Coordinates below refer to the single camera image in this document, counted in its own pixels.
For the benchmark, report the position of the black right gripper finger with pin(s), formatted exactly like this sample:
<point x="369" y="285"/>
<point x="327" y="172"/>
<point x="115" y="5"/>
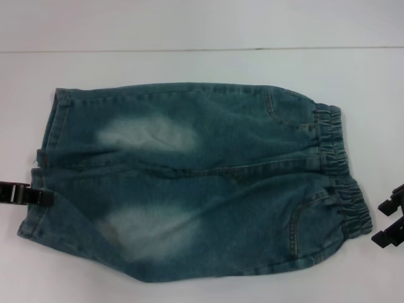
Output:
<point x="391" y="235"/>
<point x="393" y="202"/>

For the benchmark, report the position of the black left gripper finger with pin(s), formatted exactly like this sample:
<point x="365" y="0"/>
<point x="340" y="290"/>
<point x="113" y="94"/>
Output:
<point x="38" y="195"/>

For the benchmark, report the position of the blue denim shorts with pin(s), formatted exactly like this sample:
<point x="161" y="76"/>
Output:
<point x="189" y="176"/>

